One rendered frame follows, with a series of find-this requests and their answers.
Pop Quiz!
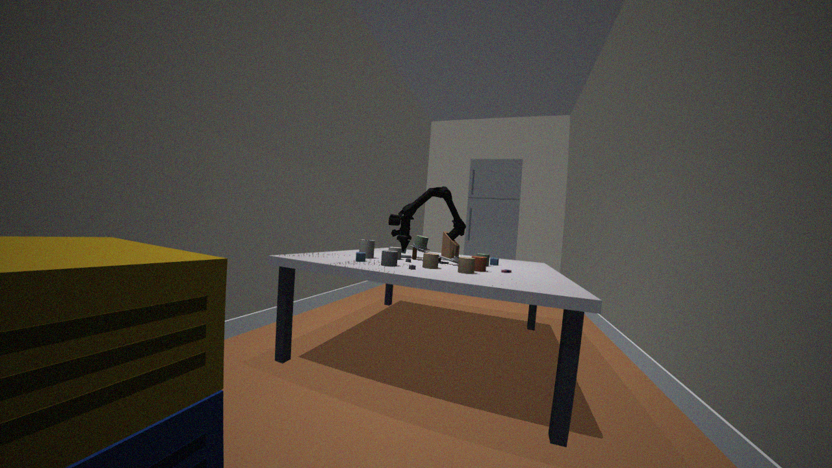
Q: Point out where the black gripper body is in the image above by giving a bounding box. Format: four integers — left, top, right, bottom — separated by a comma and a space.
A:
397, 226, 411, 241

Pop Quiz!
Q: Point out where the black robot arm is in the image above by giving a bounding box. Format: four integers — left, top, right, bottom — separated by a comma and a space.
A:
389, 186, 466, 241

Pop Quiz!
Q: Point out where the grey balance beam with round pans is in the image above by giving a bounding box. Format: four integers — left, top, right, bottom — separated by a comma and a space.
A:
411, 244, 459, 264

